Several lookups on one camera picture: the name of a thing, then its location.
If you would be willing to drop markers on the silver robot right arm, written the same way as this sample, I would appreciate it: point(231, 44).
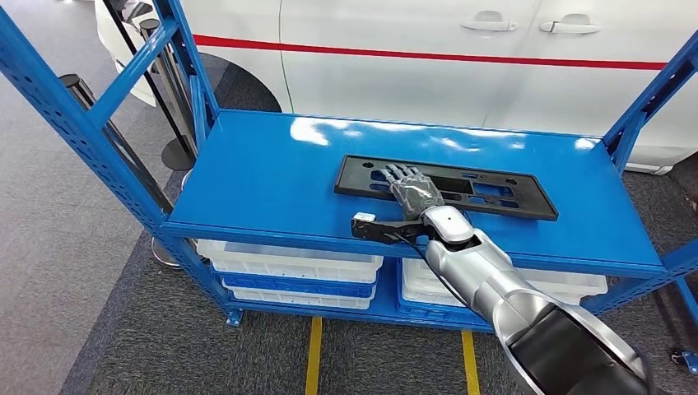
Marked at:
point(491, 283)

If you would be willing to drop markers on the white car with red stripe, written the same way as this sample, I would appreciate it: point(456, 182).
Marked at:
point(382, 82)

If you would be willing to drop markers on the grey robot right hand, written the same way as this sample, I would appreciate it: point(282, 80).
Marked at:
point(414, 193)

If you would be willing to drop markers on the black plastic panel part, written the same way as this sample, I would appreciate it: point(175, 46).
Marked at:
point(512, 204)

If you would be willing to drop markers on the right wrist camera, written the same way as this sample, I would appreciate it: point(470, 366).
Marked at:
point(376, 229)

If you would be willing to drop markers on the chrome stanchion post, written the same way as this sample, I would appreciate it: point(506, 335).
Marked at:
point(139, 166)
point(177, 155)

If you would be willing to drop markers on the blue metal shelf rack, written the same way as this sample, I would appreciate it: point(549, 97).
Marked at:
point(272, 163)

